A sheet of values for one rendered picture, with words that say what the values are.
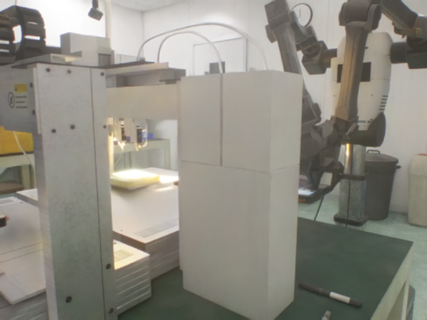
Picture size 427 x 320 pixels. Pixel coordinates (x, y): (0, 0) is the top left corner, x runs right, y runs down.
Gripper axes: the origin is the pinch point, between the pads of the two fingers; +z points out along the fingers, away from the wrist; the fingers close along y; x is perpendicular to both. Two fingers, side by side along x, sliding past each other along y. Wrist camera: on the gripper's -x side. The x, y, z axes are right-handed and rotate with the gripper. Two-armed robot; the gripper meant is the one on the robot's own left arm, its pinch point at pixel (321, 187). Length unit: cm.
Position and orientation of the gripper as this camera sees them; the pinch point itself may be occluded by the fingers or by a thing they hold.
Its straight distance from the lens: 122.3
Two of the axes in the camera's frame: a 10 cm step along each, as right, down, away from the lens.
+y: 7.6, 1.0, -6.4
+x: 5.6, 3.9, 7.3
